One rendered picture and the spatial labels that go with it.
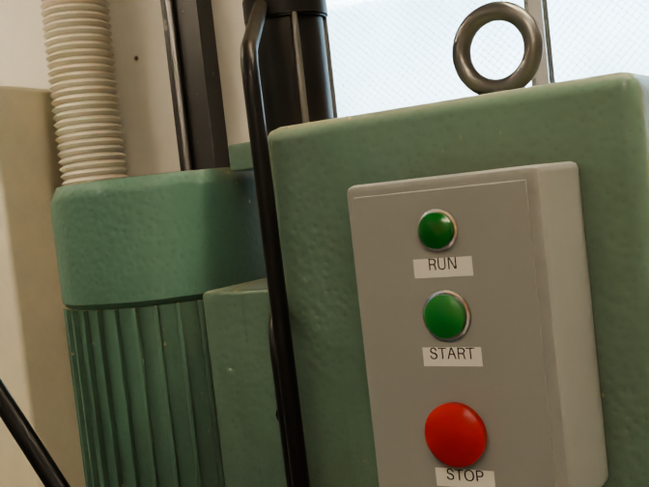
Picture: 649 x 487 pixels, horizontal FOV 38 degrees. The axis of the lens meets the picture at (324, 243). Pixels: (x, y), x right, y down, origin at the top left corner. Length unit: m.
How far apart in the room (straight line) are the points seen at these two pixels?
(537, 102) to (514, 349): 0.13
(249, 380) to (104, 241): 0.15
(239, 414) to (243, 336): 0.05
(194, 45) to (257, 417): 1.58
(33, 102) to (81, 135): 0.17
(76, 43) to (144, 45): 0.18
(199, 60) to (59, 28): 0.33
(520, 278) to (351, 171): 0.14
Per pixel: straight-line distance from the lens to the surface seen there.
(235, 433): 0.66
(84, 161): 2.21
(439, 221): 0.43
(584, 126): 0.48
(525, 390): 0.44
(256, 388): 0.64
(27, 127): 2.29
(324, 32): 0.69
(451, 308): 0.44
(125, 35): 2.37
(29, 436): 0.70
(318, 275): 0.55
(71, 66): 2.23
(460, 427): 0.44
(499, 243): 0.43
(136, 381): 0.70
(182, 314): 0.68
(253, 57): 0.53
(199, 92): 2.15
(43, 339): 2.27
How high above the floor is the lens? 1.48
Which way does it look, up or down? 3 degrees down
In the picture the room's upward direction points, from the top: 6 degrees counter-clockwise
